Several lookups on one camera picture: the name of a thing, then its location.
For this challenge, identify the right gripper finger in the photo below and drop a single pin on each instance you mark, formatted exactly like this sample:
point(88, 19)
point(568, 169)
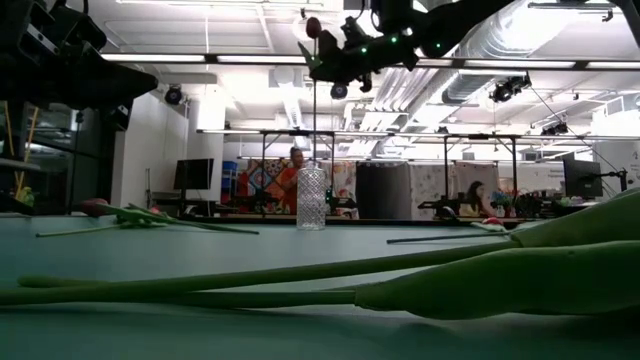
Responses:
point(340, 71)
point(331, 45)

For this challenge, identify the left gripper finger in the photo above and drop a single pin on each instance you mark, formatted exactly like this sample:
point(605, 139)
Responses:
point(120, 122)
point(100, 85)

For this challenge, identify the bright red tulip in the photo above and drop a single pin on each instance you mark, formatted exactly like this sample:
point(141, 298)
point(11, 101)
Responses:
point(95, 207)
point(492, 221)

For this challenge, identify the black tulip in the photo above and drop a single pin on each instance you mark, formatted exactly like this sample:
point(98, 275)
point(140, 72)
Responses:
point(150, 217)
point(600, 215)

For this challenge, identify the tall textured clear vase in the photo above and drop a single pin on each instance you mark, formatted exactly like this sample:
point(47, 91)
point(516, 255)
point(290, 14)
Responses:
point(311, 200)

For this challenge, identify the long ceiling light bar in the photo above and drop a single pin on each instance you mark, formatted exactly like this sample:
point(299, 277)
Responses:
point(150, 58)

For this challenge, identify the black round spotlight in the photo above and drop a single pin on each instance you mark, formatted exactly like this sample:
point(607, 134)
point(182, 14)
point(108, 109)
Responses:
point(173, 95)

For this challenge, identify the black computer monitor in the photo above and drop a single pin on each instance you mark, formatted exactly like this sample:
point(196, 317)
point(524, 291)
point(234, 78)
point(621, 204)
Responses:
point(193, 174)
point(582, 179)

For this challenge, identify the pink floral fabric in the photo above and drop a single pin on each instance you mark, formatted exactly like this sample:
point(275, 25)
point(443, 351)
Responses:
point(345, 180)

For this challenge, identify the person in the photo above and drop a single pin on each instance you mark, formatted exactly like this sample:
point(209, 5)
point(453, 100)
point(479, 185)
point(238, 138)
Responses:
point(475, 197)
point(292, 185)

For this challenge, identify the dark grey curtain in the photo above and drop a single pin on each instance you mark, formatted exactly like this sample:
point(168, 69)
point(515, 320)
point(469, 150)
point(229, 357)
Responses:
point(382, 190)

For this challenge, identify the colourful patterned fabric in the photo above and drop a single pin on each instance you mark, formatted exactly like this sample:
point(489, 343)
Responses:
point(260, 180)

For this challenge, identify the white floral curtain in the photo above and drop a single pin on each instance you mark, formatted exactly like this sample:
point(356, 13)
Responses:
point(430, 185)

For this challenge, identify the turquoise table mat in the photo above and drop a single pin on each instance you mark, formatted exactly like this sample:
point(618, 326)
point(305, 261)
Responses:
point(320, 340)

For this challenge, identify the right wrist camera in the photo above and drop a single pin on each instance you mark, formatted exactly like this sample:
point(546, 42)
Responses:
point(339, 91)

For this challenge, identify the black station frame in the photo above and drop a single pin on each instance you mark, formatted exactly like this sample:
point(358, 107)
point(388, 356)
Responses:
point(480, 136)
point(300, 133)

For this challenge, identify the silver air duct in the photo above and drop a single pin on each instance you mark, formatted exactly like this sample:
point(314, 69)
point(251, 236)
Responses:
point(470, 85)

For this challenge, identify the black overhead camera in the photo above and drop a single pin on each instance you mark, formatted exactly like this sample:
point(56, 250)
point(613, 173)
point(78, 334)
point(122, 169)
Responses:
point(507, 90)
point(555, 129)

